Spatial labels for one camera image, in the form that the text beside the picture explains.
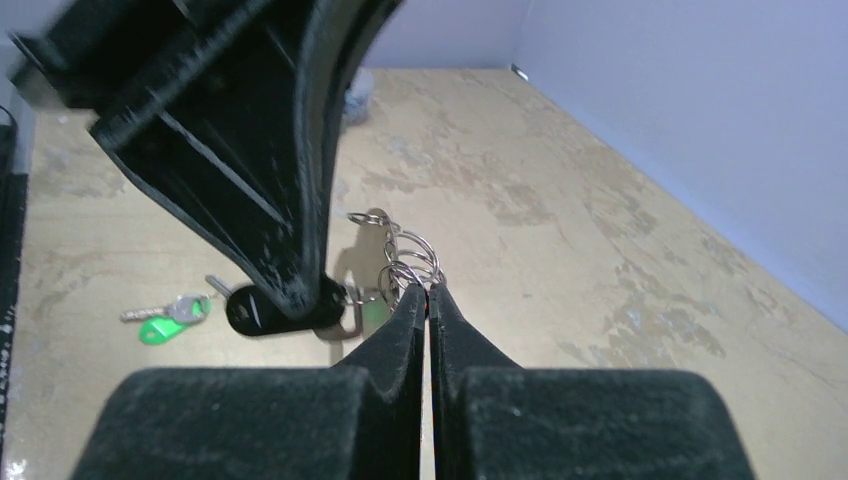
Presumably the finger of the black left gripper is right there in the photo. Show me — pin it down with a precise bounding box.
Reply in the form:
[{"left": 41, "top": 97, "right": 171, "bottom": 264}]
[{"left": 10, "top": 0, "right": 397, "bottom": 318}]

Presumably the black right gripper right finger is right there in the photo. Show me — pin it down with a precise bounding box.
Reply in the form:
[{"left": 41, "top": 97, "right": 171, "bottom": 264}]
[{"left": 428, "top": 285, "right": 754, "bottom": 479}]

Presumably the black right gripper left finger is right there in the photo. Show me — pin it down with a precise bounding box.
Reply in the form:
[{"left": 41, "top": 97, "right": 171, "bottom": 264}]
[{"left": 72, "top": 286, "right": 426, "bottom": 479}]

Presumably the black key tag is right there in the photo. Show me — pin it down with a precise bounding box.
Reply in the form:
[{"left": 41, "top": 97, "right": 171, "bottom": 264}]
[{"left": 225, "top": 276, "right": 348, "bottom": 337}]

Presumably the clear jar of paperclips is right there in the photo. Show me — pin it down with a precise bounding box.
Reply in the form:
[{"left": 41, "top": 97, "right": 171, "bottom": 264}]
[{"left": 342, "top": 68, "right": 375, "bottom": 125}]

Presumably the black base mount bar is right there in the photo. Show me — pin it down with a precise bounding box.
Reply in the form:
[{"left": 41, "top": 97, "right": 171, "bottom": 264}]
[{"left": 1, "top": 106, "right": 28, "bottom": 449}]

